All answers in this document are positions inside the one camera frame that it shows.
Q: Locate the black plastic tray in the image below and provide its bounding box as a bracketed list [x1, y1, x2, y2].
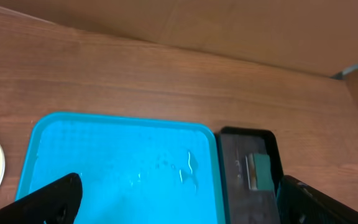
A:
[215, 126, 283, 223]

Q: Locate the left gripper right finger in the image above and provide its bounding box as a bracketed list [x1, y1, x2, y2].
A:
[277, 175, 358, 224]

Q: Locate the teal plastic tray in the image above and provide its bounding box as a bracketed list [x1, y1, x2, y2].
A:
[16, 112, 225, 223]

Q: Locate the green scouring sponge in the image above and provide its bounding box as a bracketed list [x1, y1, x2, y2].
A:
[246, 153, 275, 191]

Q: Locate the cardboard panel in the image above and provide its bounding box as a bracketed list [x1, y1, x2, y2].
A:
[0, 0, 358, 75]

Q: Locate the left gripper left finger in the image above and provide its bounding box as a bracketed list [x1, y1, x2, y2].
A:
[0, 173, 83, 224]

